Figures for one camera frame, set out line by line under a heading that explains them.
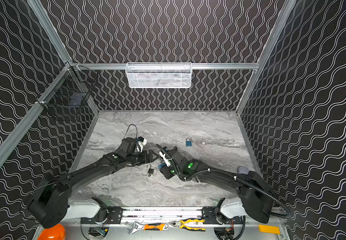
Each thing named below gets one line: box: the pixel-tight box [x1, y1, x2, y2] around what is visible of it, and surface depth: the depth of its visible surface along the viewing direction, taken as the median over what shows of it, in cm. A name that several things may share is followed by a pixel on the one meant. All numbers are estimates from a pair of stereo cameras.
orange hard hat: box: [37, 223, 66, 240], surface depth 68 cm
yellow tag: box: [258, 224, 281, 234], surface depth 72 cm
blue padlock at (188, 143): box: [185, 137, 193, 147], surface depth 102 cm
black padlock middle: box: [146, 164, 155, 174], surface depth 92 cm
